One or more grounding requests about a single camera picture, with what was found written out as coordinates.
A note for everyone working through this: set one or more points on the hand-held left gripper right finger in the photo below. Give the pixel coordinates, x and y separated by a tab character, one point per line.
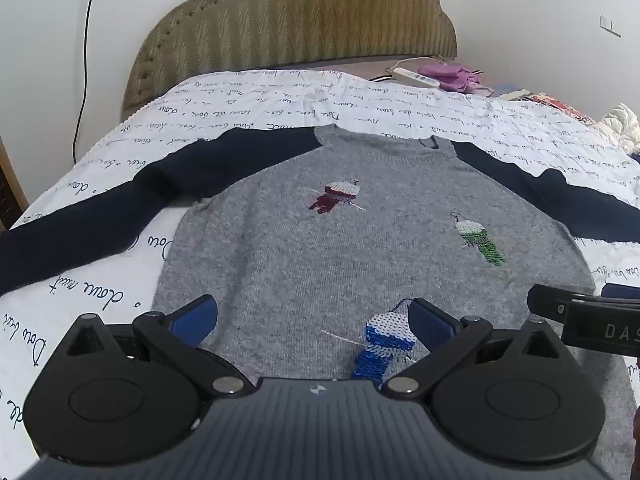
430	322

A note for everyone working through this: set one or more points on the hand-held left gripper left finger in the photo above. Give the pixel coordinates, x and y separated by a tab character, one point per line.
195	317

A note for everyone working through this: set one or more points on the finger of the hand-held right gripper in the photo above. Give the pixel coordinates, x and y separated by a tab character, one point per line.
545	301
622	292

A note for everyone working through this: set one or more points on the grey sweater with navy sleeves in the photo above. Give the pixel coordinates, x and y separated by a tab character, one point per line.
300	240

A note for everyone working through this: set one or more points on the red patterned cloth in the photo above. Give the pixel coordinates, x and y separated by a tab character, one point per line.
560	107

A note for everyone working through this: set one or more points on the pale flat box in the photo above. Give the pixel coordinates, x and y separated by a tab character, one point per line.
512	95

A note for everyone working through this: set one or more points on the white script-print bedsheet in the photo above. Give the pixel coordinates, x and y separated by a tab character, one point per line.
240	100

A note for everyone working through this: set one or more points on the wooden nightstand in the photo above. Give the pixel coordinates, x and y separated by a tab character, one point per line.
10	185

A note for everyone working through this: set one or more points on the purple cloth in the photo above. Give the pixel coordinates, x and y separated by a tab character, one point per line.
452	77

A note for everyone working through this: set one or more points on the white remote control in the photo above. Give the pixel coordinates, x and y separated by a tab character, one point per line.
415	77

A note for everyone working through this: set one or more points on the olive upholstered headboard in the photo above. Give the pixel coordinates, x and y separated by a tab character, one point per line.
280	20

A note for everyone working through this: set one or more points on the white wall switch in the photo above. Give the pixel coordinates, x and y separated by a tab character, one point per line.
610	26

